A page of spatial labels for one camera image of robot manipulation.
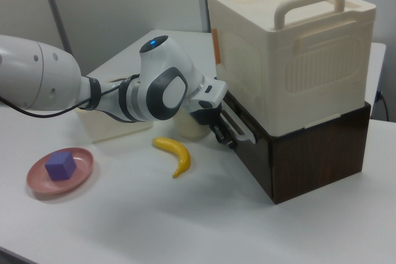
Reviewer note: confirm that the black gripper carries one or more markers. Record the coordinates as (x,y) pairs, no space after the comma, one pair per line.
(205,117)

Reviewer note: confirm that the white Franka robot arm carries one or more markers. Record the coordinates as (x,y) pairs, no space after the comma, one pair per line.
(31,72)

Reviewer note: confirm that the plain dark wood drawer front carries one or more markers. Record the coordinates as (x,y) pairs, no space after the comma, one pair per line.
(256,179)

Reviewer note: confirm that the dark wood drawer cabinet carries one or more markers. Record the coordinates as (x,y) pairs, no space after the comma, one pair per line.
(315,159)

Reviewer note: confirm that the small beige trash can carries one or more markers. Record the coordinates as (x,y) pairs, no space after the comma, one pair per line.
(191,129)

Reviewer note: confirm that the yellow banana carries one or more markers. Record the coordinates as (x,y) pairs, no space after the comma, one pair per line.
(182,152)

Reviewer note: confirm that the orange tape strip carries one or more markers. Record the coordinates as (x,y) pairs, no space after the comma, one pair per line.
(217,47)

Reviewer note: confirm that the cream plastic bin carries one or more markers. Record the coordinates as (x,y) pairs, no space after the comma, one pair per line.
(105,129)

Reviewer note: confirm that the pink plate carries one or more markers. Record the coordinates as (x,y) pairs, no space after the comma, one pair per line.
(80,168)

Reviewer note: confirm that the purple cube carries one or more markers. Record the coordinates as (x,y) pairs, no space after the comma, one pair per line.
(60,166)

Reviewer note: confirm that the slanted grey metal pole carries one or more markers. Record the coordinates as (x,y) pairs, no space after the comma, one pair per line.
(55,1)

